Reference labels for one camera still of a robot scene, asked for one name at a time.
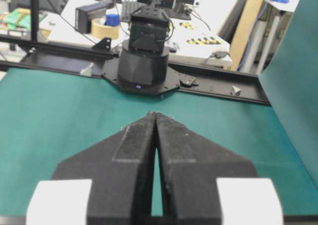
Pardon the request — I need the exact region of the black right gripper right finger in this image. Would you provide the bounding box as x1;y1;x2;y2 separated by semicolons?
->
156;113;259;225

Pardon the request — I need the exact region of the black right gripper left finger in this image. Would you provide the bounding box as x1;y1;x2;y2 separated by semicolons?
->
52;112;156;225

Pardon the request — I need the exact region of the green table mat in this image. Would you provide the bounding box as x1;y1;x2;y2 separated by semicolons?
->
0;69;318;217

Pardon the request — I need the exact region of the black computer mouse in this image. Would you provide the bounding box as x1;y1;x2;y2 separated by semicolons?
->
210;51;228;59

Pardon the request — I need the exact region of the white background table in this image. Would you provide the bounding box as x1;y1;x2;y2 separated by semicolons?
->
49;0;233;69

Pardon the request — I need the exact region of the green backdrop sheet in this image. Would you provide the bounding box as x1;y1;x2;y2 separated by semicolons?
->
259;0;318;180

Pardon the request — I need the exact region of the masking tape roll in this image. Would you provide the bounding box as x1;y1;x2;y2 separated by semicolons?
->
91;18;120;40

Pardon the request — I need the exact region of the blue cap container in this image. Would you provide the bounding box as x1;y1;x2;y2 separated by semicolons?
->
104;13;120;27

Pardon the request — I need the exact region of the black box device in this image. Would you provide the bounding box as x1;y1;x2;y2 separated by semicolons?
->
75;0;114;34

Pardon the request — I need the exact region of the black aluminium frame rail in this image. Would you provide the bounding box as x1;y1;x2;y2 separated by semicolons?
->
0;35;270;106

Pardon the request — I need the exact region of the black vertical frame post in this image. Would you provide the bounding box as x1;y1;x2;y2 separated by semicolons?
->
30;0;39;42

